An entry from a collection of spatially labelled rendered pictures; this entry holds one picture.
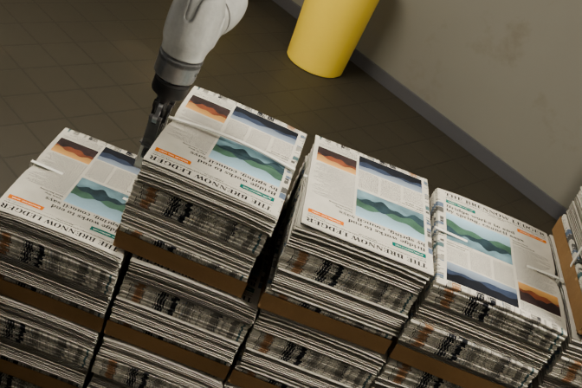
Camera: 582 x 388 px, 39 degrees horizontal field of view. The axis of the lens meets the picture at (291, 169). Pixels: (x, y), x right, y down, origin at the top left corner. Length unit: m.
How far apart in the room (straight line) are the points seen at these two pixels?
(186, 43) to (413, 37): 3.48
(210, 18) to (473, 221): 0.74
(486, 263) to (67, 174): 0.93
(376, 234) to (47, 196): 0.70
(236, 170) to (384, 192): 0.34
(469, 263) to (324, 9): 3.14
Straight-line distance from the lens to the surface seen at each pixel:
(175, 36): 1.61
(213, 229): 1.63
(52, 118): 3.64
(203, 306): 1.74
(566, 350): 1.75
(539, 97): 4.61
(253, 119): 1.85
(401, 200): 1.80
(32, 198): 1.80
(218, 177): 1.61
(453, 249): 1.74
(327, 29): 4.74
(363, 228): 1.64
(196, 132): 1.73
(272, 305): 1.70
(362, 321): 1.71
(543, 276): 1.84
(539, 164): 4.66
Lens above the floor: 1.93
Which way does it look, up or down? 30 degrees down
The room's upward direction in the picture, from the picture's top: 24 degrees clockwise
